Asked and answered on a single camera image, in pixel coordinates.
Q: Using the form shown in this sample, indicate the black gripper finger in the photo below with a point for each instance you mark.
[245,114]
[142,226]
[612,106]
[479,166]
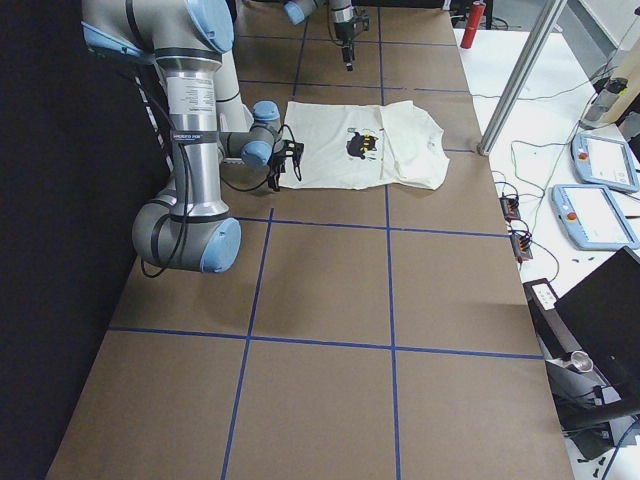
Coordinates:
[273,181]
[347,53]

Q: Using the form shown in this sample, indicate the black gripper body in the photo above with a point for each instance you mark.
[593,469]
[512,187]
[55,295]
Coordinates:
[276,173]
[344,30]

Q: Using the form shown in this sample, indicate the cream long-sleeve cat shirt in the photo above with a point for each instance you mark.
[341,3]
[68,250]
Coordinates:
[358,147]

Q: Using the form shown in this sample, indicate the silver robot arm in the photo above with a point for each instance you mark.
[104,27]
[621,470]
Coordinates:
[187,225]
[342,20]

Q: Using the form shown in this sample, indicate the red cylinder bottle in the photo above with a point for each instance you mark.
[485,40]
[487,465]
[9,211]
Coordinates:
[476,13]

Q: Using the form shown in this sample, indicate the far orange connector module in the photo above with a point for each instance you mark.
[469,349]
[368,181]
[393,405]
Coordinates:
[510,207]

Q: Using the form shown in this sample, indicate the clear water bottle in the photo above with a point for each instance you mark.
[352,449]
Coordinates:
[593,118]

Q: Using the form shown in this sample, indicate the far teach pendant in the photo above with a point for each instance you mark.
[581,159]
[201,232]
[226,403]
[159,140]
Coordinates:
[604,161]

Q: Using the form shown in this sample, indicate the teach pendant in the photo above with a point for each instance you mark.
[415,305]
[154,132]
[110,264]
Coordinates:
[592,218]
[604,161]

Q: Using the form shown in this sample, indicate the near teach pendant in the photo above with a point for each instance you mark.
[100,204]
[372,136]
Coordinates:
[592,218]

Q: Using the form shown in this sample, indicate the black box with white label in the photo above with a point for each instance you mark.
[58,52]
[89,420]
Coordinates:
[549,326]

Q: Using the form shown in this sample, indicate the black laptop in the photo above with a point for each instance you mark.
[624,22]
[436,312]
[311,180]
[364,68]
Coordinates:
[602,313]

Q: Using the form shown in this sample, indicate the steel cup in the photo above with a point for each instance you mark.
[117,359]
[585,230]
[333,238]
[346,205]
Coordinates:
[579,362]

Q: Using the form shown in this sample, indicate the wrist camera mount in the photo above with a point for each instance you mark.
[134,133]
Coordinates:
[293,151]
[361,21]

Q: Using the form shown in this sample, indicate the aluminium frame post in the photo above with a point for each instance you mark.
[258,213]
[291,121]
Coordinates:
[532,48]

